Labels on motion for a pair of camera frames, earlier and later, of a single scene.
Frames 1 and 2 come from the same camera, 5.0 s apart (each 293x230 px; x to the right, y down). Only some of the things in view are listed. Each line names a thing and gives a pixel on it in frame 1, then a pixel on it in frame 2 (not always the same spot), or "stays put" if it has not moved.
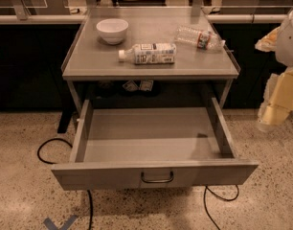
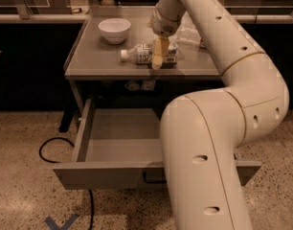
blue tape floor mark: (51, 226) stays put
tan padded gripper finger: (281, 98) → (160, 47)
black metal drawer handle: (158, 180) stays put
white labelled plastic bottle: (148, 54) stays put
